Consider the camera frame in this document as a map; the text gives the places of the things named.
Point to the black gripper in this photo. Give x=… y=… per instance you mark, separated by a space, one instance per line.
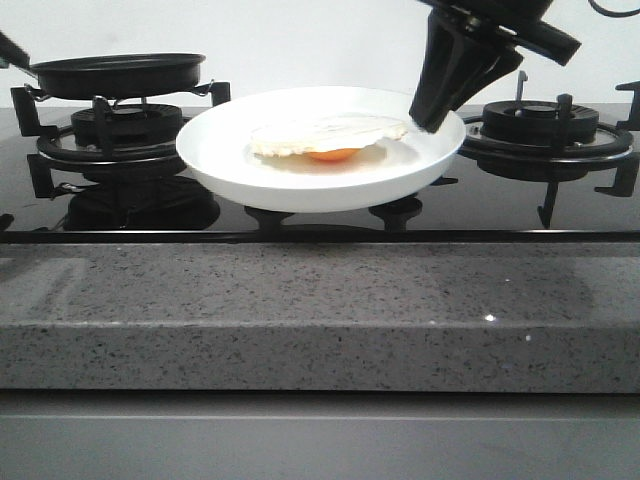
x=449 y=74

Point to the black glass stove top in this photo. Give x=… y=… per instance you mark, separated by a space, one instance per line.
x=175 y=209

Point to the white plate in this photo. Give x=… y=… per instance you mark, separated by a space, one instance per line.
x=215 y=145

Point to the left black burner grate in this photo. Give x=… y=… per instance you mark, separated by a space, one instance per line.
x=108 y=143

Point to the black frying pan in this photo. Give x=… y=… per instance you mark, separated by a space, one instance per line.
x=118 y=76

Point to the right black burner grate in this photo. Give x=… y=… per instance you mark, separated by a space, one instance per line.
x=545 y=135

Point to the fried egg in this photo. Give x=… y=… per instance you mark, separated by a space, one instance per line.
x=331 y=138

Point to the black gripper finger holding pan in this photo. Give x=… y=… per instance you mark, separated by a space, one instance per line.
x=12 y=54

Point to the black burner grate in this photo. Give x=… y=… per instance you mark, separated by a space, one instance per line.
x=108 y=143
x=545 y=135

